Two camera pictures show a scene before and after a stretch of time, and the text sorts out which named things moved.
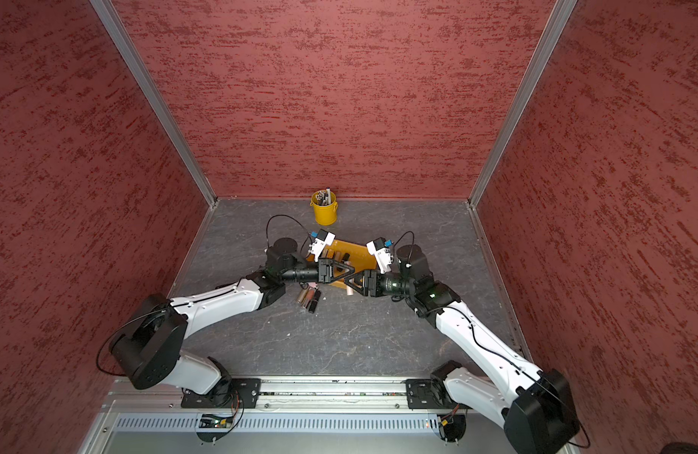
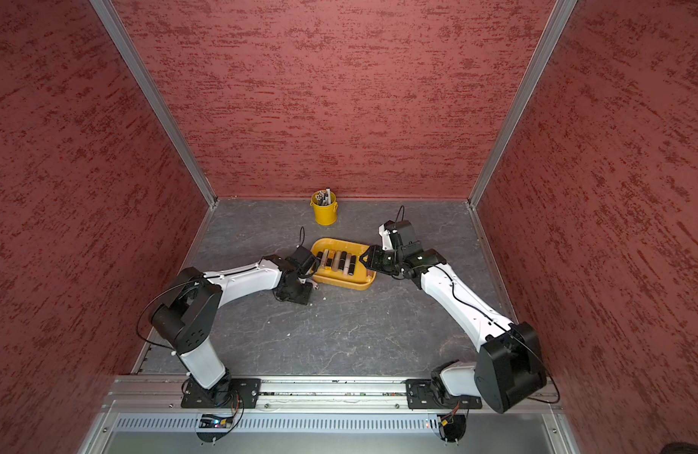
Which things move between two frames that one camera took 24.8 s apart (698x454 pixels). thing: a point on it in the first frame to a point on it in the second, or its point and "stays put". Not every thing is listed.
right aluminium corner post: (560, 15) stays put
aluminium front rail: (292, 396) stays put
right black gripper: (368, 275) to (374, 257)
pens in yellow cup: (323, 197) stays put
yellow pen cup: (325, 207) stays put
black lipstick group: (314, 303) to (352, 266)
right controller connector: (451, 427) stays put
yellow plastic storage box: (340, 259) stays put
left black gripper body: (322, 270) to (298, 293)
